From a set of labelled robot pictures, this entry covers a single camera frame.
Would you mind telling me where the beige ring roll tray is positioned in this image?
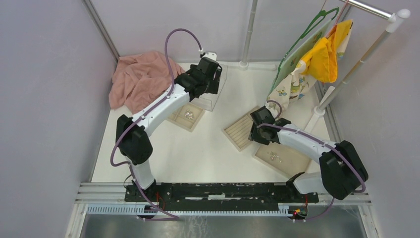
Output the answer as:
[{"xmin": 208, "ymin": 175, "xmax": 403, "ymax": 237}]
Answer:
[{"xmin": 222, "ymin": 106, "xmax": 259, "ymax": 152}]

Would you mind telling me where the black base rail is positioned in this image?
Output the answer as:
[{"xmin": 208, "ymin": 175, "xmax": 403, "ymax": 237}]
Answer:
[{"xmin": 144, "ymin": 182, "xmax": 319, "ymax": 212}]

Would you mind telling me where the beige compartment tray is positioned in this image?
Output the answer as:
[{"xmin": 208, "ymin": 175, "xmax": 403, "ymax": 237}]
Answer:
[{"xmin": 166, "ymin": 103, "xmax": 205, "ymax": 132}]

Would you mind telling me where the clear acrylic box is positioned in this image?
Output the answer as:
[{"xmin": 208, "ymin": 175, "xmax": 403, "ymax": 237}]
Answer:
[{"xmin": 191, "ymin": 64, "xmax": 228, "ymax": 112}]

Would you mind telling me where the green cartoon print cloth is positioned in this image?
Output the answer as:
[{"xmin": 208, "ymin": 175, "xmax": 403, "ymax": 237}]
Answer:
[{"xmin": 269, "ymin": 20, "xmax": 332, "ymax": 94}]

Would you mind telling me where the green hanger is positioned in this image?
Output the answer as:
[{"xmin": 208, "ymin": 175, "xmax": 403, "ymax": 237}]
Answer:
[{"xmin": 268, "ymin": 6, "xmax": 340, "ymax": 97}]

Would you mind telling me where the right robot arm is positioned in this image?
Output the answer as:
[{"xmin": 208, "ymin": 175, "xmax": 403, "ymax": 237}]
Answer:
[{"xmin": 249, "ymin": 106, "xmax": 368, "ymax": 202}]

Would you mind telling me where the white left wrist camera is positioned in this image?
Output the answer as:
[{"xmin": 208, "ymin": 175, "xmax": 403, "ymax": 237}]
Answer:
[{"xmin": 199, "ymin": 49, "xmax": 217, "ymax": 61}]

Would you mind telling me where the yellow garment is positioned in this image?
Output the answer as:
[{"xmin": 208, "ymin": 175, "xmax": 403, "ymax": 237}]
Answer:
[{"xmin": 301, "ymin": 19, "xmax": 353, "ymax": 83}]

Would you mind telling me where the cream cartoon print garment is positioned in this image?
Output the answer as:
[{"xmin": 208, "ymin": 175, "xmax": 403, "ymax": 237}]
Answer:
[{"xmin": 265, "ymin": 27, "xmax": 333, "ymax": 111}]

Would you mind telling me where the white clothes rack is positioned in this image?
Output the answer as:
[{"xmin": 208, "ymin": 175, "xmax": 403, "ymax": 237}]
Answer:
[{"xmin": 213, "ymin": 0, "xmax": 412, "ymax": 134}]

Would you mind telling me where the pink crumpled cloth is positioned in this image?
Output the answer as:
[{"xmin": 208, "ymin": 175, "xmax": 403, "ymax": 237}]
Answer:
[{"xmin": 108, "ymin": 51, "xmax": 172, "ymax": 114}]

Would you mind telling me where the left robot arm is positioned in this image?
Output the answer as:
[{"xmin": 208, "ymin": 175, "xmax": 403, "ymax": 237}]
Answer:
[{"xmin": 116, "ymin": 52, "xmax": 222, "ymax": 202}]

